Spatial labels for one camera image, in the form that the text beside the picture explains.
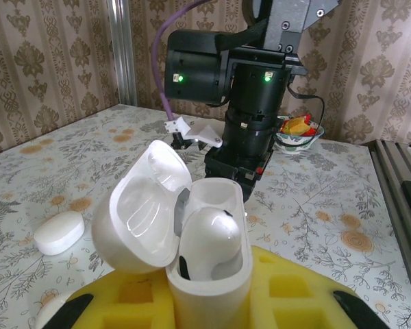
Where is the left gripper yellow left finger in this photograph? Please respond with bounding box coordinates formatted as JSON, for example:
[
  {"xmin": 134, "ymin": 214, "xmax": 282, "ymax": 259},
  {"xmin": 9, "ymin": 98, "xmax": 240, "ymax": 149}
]
[{"xmin": 60, "ymin": 270, "xmax": 181, "ymax": 329}]

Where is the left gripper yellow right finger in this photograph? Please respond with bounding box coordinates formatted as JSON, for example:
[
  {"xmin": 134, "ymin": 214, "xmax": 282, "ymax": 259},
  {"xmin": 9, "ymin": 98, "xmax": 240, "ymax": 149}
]
[{"xmin": 248, "ymin": 245, "xmax": 393, "ymax": 329}]

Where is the white glossy flip-lid earbud case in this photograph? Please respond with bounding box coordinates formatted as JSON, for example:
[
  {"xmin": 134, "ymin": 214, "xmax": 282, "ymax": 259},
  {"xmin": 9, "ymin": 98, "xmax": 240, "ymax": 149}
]
[{"xmin": 90, "ymin": 138, "xmax": 254, "ymax": 329}]

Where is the white earbud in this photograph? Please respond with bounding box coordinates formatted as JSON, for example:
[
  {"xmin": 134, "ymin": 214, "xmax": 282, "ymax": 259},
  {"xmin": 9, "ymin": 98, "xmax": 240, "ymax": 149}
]
[{"xmin": 177, "ymin": 205, "xmax": 243, "ymax": 282}]

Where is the red candy wrapper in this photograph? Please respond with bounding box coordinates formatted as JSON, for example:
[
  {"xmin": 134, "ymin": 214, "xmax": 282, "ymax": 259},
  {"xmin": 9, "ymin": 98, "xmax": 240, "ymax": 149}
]
[{"xmin": 284, "ymin": 114, "xmax": 312, "ymax": 125}]

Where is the yellow candy wrapper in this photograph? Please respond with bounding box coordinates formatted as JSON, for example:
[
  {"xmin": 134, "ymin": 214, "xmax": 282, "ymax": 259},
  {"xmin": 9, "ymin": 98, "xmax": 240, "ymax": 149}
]
[{"xmin": 282, "ymin": 120, "xmax": 312, "ymax": 137}]

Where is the patterned bowl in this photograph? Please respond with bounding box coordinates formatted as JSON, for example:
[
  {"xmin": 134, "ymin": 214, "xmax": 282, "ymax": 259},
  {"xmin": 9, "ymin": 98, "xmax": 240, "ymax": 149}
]
[{"xmin": 275, "ymin": 114, "xmax": 326, "ymax": 151}]

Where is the thin black cable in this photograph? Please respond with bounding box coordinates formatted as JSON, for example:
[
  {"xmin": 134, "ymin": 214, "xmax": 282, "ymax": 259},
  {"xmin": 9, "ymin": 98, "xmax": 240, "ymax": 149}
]
[{"xmin": 277, "ymin": 84, "xmax": 327, "ymax": 150}]

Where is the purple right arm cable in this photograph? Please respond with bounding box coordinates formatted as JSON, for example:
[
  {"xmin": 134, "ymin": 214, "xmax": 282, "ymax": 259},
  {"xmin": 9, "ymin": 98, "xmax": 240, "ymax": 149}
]
[{"xmin": 151, "ymin": 0, "xmax": 220, "ymax": 121}]

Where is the aluminium frame post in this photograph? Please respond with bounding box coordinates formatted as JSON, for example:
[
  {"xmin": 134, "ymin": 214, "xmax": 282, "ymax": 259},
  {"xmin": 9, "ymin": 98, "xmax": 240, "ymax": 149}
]
[{"xmin": 108, "ymin": 0, "xmax": 138, "ymax": 106}]

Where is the wide aluminium extrusion rail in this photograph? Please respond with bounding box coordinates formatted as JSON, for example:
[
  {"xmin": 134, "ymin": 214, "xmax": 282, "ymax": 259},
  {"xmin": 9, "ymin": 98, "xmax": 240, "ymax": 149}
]
[{"xmin": 371, "ymin": 139, "xmax": 411, "ymax": 285}]

